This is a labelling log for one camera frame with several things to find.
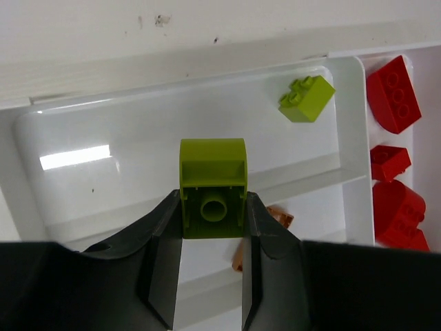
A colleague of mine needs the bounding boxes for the green lego brick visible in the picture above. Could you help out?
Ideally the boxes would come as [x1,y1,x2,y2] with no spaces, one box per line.
[179,138,248,239]
[278,75,336,123]

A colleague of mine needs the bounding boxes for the red arch lego brick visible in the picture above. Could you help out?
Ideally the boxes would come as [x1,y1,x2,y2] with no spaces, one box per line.
[373,180,426,250]

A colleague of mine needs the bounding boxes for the brown lego plate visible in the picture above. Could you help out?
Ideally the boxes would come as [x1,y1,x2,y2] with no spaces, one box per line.
[232,205,294,272]

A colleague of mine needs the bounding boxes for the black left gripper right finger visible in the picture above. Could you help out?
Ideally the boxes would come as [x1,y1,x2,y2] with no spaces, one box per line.
[242,192,440,330]

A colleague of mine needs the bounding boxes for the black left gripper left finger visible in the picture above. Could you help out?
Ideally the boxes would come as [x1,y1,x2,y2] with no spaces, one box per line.
[1,190,183,330]

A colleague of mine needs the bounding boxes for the small red lego brick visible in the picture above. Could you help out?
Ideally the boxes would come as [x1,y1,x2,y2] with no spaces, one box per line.
[370,145,411,182]

